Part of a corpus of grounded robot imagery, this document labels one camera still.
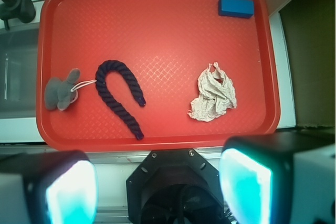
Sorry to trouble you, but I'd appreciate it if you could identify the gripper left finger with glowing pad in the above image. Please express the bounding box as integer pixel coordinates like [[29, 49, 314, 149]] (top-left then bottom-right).
[[1, 151, 98, 223]]

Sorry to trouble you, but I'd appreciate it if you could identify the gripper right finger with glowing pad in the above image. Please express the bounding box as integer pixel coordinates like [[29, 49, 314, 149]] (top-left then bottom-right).
[[219, 132, 335, 223]]

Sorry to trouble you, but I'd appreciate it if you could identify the crumpled white paper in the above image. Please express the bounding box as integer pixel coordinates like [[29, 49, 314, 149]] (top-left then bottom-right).
[[187, 62, 237, 122]]

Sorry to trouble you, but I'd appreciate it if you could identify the grey plush toy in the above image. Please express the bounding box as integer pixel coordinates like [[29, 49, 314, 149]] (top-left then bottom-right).
[[44, 69, 80, 111]]

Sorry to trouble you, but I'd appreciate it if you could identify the red plastic tray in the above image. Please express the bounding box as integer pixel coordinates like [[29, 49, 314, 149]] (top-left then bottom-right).
[[36, 0, 280, 152]]

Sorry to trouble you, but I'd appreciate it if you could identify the blue rectangular block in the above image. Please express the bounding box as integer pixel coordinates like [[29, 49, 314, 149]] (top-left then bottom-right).
[[218, 0, 255, 18]]

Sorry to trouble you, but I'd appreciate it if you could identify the black clamp knob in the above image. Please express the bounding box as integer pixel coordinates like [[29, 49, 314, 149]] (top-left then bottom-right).
[[1, 0, 36, 31]]

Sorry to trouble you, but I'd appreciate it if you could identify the black octagonal mount plate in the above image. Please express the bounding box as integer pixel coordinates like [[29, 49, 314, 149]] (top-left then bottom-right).
[[126, 149, 230, 223]]

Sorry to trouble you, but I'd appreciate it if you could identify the dark purple rope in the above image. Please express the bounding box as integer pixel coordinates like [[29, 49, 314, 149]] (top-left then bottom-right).
[[94, 60, 146, 141]]

